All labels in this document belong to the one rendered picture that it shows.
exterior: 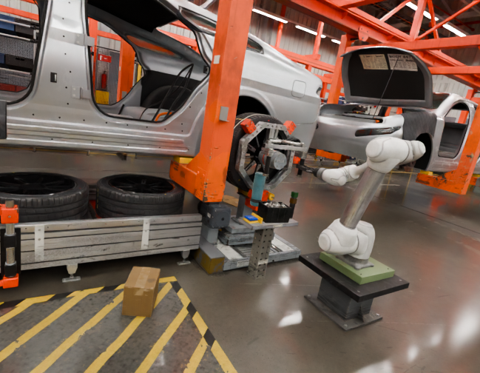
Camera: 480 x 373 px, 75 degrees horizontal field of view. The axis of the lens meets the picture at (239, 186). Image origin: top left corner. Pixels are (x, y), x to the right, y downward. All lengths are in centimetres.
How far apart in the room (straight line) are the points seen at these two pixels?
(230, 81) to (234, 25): 33
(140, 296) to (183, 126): 136
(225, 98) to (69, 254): 136
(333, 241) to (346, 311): 49
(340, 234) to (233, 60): 127
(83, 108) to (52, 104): 18
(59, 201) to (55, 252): 30
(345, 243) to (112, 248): 145
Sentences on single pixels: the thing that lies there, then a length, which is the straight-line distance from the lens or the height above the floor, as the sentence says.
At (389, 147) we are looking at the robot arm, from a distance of 172.
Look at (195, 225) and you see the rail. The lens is 232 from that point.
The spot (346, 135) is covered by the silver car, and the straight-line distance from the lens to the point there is 495.
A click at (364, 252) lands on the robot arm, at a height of 45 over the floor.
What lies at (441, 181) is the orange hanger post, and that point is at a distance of 565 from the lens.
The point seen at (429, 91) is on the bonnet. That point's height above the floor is 189.
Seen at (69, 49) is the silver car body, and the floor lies 137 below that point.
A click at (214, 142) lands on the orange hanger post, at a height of 94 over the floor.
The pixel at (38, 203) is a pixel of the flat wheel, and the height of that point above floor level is 48.
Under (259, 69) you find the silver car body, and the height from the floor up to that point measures 155.
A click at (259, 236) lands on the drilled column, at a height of 33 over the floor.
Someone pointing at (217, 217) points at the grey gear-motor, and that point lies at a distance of 248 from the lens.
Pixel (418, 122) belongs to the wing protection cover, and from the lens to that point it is 510.
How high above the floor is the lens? 117
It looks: 13 degrees down
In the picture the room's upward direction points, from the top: 9 degrees clockwise
